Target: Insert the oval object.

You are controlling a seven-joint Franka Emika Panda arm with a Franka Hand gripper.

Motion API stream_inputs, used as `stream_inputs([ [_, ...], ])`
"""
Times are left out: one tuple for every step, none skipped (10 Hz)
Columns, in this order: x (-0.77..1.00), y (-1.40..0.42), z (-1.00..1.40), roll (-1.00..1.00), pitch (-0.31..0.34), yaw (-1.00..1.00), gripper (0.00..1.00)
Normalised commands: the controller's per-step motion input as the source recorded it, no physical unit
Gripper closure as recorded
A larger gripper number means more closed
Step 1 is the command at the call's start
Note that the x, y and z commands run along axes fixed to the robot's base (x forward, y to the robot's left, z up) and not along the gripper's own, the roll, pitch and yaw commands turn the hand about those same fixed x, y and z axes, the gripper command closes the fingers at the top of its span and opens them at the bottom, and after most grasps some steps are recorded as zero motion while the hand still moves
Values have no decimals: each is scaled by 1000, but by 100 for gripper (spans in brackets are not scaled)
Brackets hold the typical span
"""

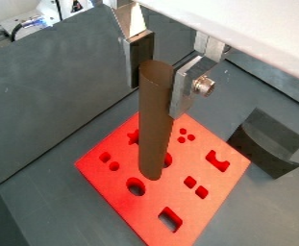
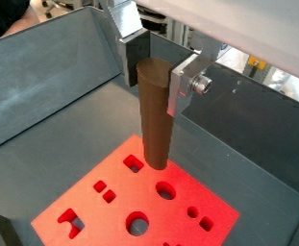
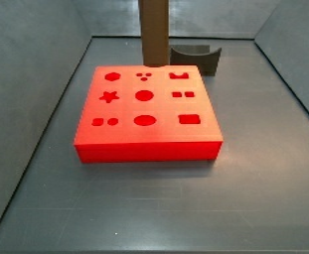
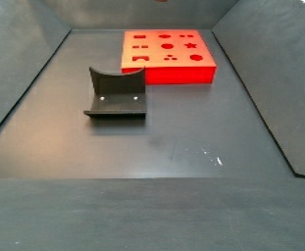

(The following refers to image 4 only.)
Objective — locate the red shape sorter block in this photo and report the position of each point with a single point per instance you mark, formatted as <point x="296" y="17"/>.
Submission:
<point x="173" y="54"/>

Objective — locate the black curved holder bracket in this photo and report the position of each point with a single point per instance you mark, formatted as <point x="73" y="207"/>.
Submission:
<point x="119" y="94"/>

